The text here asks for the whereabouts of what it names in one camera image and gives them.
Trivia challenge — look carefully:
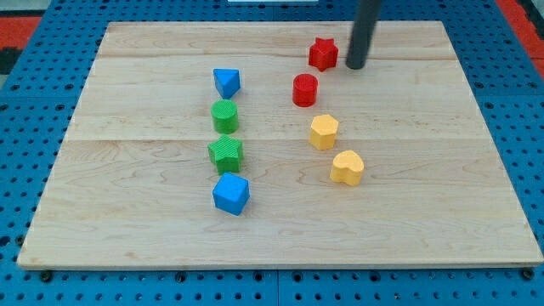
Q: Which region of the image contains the blue triangle block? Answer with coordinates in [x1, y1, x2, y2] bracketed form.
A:
[212, 68, 241, 99]

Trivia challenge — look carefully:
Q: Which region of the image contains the green star block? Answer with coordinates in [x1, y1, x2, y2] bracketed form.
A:
[207, 134, 244, 175]

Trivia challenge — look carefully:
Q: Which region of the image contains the red star block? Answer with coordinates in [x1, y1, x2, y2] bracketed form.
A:
[309, 37, 338, 71]

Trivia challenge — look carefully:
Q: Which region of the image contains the yellow heart block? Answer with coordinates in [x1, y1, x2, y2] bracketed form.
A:
[330, 150, 365, 186]

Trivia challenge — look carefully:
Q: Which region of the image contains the red cylinder block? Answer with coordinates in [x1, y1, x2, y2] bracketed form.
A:
[292, 73, 319, 107]

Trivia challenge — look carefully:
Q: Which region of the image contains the blue cube block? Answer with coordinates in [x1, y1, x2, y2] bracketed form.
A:
[212, 173, 250, 216]

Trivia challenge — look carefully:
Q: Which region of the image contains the light wooden board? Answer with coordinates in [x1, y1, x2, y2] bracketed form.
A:
[17, 21, 543, 270]

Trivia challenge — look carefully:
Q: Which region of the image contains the green cylinder block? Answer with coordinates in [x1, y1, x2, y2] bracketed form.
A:
[211, 99, 239, 134]

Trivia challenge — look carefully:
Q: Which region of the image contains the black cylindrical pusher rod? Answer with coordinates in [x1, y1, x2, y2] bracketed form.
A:
[346, 0, 383, 70]

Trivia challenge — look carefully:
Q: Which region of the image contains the yellow hexagon block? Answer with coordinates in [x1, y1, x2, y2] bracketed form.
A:
[309, 114, 339, 150]

